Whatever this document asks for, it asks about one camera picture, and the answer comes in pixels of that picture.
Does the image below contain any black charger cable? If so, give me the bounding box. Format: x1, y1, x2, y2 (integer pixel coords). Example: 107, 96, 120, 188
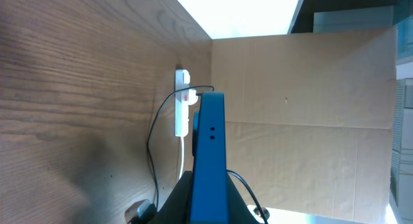
146, 85, 216, 212

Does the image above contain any blue Galaxy smartphone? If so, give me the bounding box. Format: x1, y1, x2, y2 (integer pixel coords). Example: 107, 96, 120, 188
189, 92, 229, 223

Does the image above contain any white power strip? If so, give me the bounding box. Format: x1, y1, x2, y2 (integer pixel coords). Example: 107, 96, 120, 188
175, 69, 190, 137

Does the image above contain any white charger adapter plug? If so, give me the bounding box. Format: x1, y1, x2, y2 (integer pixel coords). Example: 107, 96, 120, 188
181, 88, 198, 106

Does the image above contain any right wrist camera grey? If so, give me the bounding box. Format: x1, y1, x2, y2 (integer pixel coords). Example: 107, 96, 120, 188
125, 199, 157, 224

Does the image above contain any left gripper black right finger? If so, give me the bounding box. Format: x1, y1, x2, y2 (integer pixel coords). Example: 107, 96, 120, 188
227, 176, 258, 224

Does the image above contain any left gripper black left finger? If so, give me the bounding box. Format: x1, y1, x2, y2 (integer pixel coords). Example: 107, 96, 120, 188
154, 171, 192, 224

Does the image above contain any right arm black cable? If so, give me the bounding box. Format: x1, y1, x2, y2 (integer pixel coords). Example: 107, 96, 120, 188
227, 169, 270, 224

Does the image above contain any brown cardboard panel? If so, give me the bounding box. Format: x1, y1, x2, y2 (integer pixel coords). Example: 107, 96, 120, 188
212, 28, 396, 223

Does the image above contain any white power strip cord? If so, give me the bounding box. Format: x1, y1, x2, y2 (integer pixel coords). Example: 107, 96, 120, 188
178, 136, 185, 181

